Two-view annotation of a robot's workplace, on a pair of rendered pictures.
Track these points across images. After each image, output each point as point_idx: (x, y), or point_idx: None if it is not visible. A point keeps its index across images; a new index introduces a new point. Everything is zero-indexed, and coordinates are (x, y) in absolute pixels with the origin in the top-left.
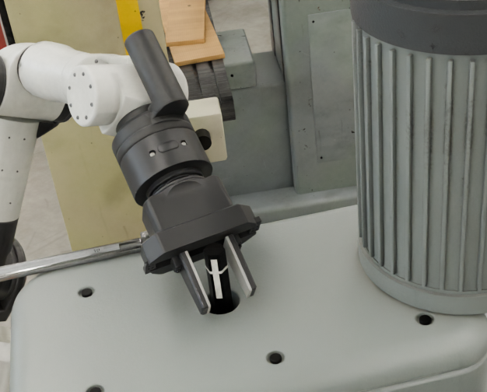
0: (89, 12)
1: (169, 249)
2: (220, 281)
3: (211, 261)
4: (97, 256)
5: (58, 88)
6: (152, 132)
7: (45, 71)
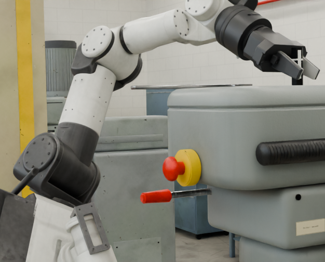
0: (2, 187)
1: (275, 43)
2: (301, 65)
3: (298, 51)
4: (208, 84)
5: (161, 24)
6: (245, 9)
7: (148, 21)
